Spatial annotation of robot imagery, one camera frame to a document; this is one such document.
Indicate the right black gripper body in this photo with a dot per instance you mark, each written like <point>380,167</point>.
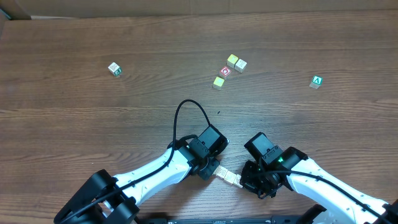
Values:
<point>249,179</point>

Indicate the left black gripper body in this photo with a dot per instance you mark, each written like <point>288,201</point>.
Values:
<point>210,168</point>

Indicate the yellow top wooden block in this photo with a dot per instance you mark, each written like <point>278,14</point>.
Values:
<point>236,181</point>

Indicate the white block with green edge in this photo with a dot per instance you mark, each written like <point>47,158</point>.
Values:
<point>230,177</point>

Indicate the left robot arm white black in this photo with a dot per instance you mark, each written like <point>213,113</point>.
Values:
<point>104,198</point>

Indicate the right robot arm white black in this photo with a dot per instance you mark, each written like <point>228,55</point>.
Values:
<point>336,202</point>

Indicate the yellow block near centre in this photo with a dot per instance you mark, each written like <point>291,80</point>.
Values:
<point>218,83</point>

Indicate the red circle wooden block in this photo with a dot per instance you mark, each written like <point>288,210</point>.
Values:
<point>225,72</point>

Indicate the white block at top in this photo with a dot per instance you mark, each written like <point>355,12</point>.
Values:
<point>240,65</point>

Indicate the yellow block at top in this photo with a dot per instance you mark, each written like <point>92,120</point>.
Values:
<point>231,61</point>

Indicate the green letter wooden block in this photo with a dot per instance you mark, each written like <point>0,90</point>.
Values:
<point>316,82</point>

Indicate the white block with green side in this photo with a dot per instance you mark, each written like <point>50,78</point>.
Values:
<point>115,69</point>

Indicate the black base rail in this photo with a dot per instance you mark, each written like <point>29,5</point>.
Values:
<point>277,219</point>

